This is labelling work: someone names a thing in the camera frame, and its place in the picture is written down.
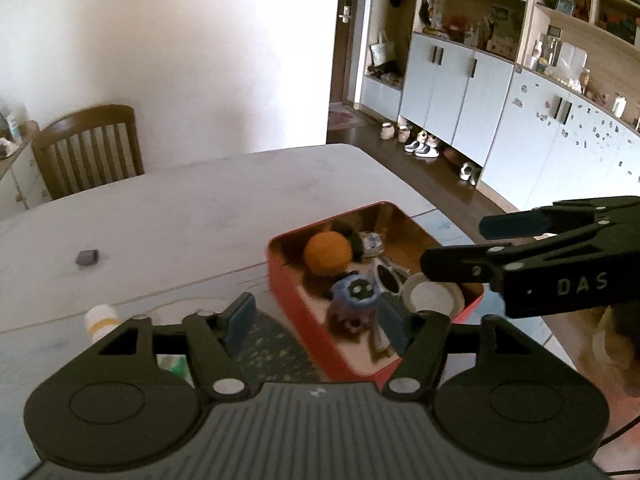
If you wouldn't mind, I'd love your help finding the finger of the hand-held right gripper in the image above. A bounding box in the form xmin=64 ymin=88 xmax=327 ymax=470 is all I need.
xmin=420 ymin=217 xmax=640 ymax=287
xmin=479 ymin=196 xmax=640 ymax=241

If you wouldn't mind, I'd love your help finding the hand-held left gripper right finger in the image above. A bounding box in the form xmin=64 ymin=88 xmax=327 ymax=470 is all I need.
xmin=377 ymin=294 xmax=556 ymax=403

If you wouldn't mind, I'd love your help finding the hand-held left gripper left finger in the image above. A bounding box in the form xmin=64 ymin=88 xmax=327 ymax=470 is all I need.
xmin=80 ymin=292 xmax=257 ymax=403

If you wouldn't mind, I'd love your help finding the purple toy figure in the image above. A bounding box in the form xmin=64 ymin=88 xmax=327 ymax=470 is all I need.
xmin=326 ymin=274 xmax=384 ymax=342

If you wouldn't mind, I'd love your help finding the red tin box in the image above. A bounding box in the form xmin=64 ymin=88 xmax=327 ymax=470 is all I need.
xmin=265 ymin=201 xmax=485 ymax=386

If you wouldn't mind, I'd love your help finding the small black labelled item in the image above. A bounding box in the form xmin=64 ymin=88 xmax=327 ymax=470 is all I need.
xmin=347 ymin=230 xmax=385 ymax=264

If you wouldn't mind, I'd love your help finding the orange ball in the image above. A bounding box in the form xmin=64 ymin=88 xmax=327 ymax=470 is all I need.
xmin=305 ymin=232 xmax=352 ymax=276

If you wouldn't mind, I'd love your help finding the dark speckled fan-shaped mat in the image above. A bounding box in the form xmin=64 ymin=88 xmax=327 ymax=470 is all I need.
xmin=220 ymin=310 xmax=326 ymax=386

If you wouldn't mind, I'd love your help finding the small green toy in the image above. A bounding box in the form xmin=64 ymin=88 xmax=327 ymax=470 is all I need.
xmin=157 ymin=354 xmax=191 ymax=379

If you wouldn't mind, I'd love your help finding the white bottle with yellow band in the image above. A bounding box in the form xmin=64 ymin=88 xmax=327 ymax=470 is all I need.
xmin=84 ymin=304 xmax=122 ymax=345

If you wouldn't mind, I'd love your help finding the clear plastic container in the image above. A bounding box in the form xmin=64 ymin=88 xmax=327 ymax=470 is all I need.
xmin=554 ymin=42 xmax=589 ymax=79

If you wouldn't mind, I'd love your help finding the patterned door mat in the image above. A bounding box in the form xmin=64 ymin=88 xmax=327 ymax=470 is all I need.
xmin=327 ymin=102 xmax=372 ymax=132

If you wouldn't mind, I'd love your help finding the row of shelf figurines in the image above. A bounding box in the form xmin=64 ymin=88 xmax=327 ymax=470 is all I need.
xmin=417 ymin=0 xmax=521 ymax=57

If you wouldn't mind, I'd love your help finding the white tote bag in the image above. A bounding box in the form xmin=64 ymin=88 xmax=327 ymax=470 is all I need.
xmin=369 ymin=32 xmax=396 ymax=66

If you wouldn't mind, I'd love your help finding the wooden chair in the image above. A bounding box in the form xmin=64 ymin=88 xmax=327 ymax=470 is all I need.
xmin=31 ymin=104 xmax=146 ymax=201

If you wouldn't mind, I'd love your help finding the brown door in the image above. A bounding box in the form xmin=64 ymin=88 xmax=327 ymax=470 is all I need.
xmin=327 ymin=0 xmax=372 ymax=106

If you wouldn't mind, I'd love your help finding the white side cabinet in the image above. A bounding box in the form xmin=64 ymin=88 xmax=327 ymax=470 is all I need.
xmin=0 ymin=120 xmax=52 ymax=222

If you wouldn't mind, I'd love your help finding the grey wall cabinet unit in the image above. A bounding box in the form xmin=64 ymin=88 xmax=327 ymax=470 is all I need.
xmin=359 ymin=0 xmax=640 ymax=261

